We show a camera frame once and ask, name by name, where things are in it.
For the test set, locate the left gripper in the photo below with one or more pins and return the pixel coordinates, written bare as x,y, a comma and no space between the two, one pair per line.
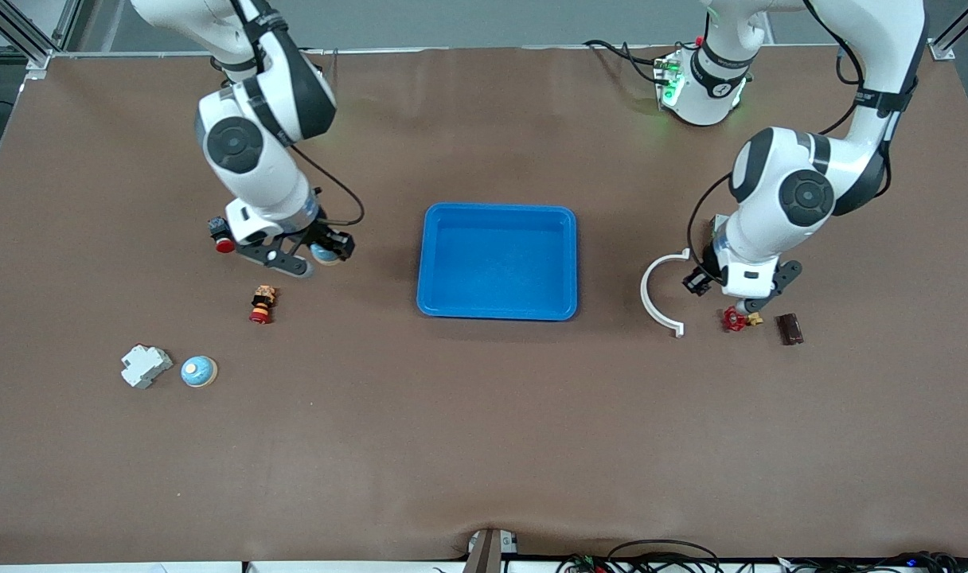
698,280

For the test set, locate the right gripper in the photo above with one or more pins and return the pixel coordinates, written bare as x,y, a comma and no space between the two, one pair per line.
325,235

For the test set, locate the blue dome bell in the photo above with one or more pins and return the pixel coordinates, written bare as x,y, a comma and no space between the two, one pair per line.
322,255
199,372

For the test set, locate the long dark brown capacitor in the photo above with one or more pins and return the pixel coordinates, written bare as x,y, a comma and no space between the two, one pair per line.
790,328

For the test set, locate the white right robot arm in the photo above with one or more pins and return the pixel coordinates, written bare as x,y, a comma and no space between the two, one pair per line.
269,183

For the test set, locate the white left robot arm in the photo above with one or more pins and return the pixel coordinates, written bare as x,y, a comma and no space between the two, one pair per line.
806,195

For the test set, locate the blue plastic tray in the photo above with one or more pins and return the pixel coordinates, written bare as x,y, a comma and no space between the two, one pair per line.
496,263

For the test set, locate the brass valve red handwheel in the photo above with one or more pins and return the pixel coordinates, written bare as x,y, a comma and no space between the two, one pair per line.
735,321

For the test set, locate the silver metal power supply box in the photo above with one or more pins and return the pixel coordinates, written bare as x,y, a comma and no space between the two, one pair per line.
720,226

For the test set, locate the red button orange yellow body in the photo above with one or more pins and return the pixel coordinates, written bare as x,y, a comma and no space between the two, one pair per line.
262,304

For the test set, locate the red button black base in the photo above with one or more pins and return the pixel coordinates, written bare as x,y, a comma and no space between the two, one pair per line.
221,239

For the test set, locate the white circuit breaker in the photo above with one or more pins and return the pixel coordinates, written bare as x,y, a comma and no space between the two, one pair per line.
145,365

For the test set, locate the green lit base connector box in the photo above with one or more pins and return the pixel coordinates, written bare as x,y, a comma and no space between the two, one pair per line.
669,79

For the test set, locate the brown table cover mat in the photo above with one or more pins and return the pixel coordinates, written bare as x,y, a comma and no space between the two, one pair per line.
484,438

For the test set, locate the metal table edge clamp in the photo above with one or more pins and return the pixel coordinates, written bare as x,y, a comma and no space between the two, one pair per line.
488,549

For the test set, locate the white half-round pipe bracket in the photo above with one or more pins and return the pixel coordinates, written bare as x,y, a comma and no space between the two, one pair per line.
644,291

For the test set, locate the aluminium frame profile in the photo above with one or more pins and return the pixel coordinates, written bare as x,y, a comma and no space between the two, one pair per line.
38,57
942,49

